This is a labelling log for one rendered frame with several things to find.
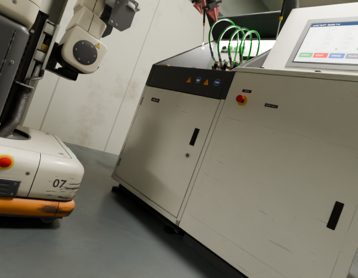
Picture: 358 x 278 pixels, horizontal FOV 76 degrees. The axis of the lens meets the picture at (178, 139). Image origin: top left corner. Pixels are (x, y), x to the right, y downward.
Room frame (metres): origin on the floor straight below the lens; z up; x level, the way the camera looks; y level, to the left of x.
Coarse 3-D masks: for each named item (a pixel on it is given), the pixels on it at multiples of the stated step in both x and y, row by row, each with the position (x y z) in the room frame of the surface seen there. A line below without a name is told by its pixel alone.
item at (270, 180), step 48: (288, 48) 1.37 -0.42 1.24; (288, 96) 1.02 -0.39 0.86; (336, 96) 0.91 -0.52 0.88; (240, 144) 1.11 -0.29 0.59; (288, 144) 0.97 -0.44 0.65; (336, 144) 0.87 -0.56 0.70; (192, 192) 1.22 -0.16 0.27; (240, 192) 1.06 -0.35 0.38; (288, 192) 0.93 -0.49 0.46; (336, 192) 0.83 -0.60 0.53; (192, 240) 1.20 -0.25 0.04; (240, 240) 1.01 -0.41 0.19; (288, 240) 0.89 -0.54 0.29; (336, 240) 0.80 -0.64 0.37
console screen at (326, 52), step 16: (304, 32) 1.36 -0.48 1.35; (320, 32) 1.30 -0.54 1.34; (336, 32) 1.24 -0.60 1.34; (352, 32) 1.20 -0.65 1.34; (304, 48) 1.30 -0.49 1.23; (320, 48) 1.25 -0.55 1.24; (336, 48) 1.20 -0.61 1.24; (352, 48) 1.16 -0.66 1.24; (288, 64) 1.31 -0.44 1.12; (304, 64) 1.26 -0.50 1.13; (320, 64) 1.21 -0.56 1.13; (336, 64) 1.16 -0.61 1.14; (352, 64) 1.12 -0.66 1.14
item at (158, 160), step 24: (144, 96) 1.66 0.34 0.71; (168, 96) 1.50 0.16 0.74; (192, 96) 1.37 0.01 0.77; (144, 120) 1.60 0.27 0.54; (168, 120) 1.45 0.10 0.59; (192, 120) 1.33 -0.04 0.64; (144, 144) 1.54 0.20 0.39; (168, 144) 1.40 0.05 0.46; (192, 144) 1.29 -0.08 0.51; (120, 168) 1.64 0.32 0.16; (144, 168) 1.49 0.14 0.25; (168, 168) 1.36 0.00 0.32; (192, 168) 1.25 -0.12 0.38; (144, 192) 1.44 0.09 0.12; (168, 192) 1.32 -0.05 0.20
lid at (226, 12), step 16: (224, 0) 1.79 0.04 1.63; (240, 0) 1.71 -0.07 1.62; (256, 0) 1.64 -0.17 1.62; (272, 0) 1.57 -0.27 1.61; (288, 0) 1.49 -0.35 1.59; (208, 16) 1.97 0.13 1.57; (224, 16) 1.89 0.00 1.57; (240, 16) 1.79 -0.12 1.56; (256, 16) 1.70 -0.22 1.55; (272, 16) 1.63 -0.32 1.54; (240, 32) 1.88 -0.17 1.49; (272, 32) 1.71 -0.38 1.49
